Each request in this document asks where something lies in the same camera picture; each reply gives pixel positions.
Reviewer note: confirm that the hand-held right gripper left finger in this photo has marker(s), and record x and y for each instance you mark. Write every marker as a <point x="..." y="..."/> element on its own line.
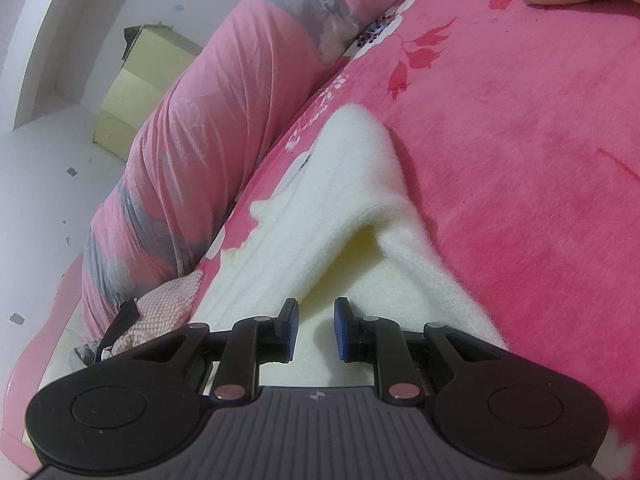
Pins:
<point x="293" y="332"/>

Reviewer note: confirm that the pink knitted sweater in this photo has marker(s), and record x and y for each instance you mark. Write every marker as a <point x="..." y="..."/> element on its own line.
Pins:
<point x="165" y="305"/>

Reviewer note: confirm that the pale yellow wardrobe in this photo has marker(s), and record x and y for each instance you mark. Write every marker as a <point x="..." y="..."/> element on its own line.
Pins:
<point x="135" y="95"/>

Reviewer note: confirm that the white fluffy sweater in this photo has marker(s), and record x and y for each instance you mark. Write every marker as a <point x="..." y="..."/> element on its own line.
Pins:
<point x="325" y="200"/>

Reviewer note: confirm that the pink grey rolled duvet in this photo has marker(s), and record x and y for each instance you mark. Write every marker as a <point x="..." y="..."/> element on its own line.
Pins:
<point x="215" y="110"/>

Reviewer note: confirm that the black garment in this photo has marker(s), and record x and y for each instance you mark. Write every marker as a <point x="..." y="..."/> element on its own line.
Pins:
<point x="120" y="327"/>

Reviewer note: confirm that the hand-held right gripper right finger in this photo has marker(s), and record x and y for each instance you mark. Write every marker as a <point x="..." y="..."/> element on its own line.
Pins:
<point x="340" y="332"/>

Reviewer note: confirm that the pink white bed headboard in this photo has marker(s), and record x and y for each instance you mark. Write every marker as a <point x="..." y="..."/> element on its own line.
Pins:
<point x="45" y="350"/>

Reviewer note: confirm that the pink floral blanket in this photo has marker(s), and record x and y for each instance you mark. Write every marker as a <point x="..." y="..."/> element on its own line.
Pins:
<point x="500" y="160"/>

